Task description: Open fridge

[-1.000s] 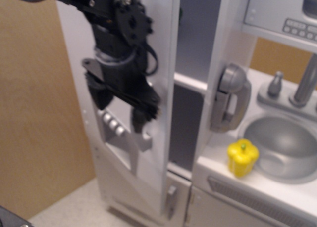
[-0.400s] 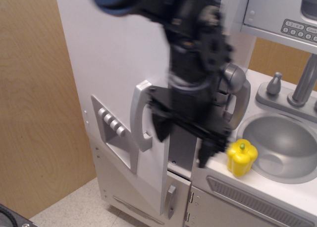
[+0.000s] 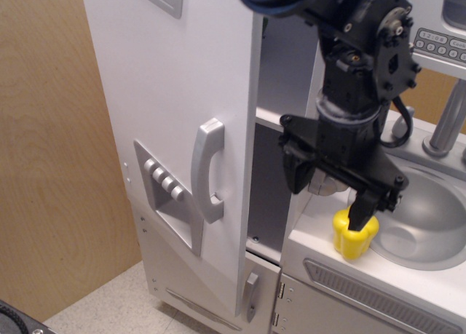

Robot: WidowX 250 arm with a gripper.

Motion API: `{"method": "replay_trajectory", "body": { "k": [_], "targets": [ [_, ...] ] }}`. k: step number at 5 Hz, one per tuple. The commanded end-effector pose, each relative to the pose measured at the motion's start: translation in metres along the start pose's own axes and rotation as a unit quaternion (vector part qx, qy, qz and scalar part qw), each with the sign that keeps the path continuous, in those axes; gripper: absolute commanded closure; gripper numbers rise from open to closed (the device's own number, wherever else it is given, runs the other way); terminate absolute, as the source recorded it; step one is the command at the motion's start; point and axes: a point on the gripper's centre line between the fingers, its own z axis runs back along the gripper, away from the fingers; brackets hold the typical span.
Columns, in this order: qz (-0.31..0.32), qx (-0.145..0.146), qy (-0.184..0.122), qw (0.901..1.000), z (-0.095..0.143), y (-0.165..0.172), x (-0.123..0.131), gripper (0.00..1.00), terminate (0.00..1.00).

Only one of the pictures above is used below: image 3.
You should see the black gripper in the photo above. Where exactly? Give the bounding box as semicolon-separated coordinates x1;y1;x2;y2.
279;114;408;231

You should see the silver fridge door handle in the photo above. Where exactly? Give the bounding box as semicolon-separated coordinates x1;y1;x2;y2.
191;118;225;224

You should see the white toy fridge door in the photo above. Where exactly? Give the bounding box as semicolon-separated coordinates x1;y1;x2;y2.
84;0;261;315

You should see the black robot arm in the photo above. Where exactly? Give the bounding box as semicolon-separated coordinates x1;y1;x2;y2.
241;0;421;231

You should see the silver toy telephone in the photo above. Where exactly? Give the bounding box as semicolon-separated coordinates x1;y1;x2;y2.
308;169;349;196

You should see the white toy kitchen cabinet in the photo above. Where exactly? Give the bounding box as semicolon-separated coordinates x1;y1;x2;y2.
245;0;466;334

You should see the yellow toy bell pepper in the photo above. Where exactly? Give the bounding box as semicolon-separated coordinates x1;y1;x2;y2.
332;208;379;260

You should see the grey oven vent panel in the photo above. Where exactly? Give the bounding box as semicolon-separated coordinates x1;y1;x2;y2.
303;258;464;333

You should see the silver faucet knob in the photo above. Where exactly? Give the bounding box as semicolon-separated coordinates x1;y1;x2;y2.
392;106;415;140

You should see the white lower freezer door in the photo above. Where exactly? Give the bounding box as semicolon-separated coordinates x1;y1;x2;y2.
131;202;283;334

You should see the silver toy sink basin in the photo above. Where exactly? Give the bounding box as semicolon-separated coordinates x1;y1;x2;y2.
371;167;465;271

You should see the brass upper door hinge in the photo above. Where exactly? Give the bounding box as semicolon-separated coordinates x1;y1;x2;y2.
277;282;285;299

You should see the brass door hinge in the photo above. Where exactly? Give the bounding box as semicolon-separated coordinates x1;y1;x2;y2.
277;282;285;299
272;312;280;327

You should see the white oven door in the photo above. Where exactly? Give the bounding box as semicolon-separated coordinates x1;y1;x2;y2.
272;274;402;334

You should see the silver toy faucet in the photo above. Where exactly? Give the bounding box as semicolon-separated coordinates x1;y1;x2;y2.
422;79;465;157

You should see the brass lower door hinge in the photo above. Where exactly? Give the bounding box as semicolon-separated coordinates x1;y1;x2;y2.
272;312;280;327

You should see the silver ice dispenser panel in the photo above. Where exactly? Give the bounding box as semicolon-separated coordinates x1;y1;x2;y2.
133;140;204;256

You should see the white toy microwave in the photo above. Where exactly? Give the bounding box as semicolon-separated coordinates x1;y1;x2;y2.
409;0;465;79

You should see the black object bottom left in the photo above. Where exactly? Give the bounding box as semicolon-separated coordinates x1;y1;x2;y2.
1;301;54;334

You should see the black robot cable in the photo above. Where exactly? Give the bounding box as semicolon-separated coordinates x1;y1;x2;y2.
378;95;414;148

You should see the silver lower door handle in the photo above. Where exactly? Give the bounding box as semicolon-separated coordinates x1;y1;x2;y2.
242;271;259;323

